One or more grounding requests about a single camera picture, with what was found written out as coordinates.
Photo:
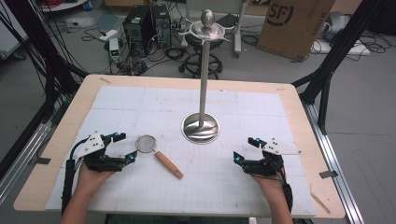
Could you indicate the steel utensil hanging stand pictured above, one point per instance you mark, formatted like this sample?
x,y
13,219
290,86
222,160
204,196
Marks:
x,y
204,77

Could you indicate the grey tape piece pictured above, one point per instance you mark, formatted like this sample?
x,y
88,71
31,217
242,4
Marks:
x,y
328,174

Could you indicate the black tape piece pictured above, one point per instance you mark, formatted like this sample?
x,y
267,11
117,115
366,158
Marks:
x,y
43,160

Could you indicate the large black computer tower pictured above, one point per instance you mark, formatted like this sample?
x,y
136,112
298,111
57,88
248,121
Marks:
x,y
137,34

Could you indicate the slim black computer tower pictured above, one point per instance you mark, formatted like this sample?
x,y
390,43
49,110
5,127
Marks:
x,y
162,25

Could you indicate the brown cardboard box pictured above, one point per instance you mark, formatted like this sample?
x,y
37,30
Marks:
x,y
292,28

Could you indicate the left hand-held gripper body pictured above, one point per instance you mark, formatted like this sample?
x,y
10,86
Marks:
x,y
93,146

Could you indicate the person's right hand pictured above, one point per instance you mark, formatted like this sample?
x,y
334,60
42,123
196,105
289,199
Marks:
x,y
269,185

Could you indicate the white power strip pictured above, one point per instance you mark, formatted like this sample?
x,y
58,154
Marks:
x,y
108,35

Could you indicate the white grid mat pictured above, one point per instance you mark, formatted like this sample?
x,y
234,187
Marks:
x,y
218,186

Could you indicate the small white box with green display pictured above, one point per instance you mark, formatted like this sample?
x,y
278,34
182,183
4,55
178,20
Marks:
x,y
114,49

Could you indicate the grey round appliance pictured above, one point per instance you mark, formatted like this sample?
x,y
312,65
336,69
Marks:
x,y
336,25

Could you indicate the aluminium rail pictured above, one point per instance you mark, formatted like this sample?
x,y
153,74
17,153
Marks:
x,y
336,174
21,158

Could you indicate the beige tape strip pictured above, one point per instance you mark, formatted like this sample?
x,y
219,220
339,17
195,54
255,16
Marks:
x,y
105,80

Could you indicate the white metal stand leg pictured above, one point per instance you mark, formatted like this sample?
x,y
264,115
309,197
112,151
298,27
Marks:
x,y
238,34

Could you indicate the wooden table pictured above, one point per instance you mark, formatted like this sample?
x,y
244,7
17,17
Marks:
x,y
77,102

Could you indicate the person's left hand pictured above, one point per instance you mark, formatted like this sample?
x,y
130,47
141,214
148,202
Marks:
x,y
90,180

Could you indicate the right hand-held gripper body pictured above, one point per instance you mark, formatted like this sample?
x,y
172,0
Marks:
x,y
271,163

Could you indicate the black office chair base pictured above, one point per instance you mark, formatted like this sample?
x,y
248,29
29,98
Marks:
x,y
199,65

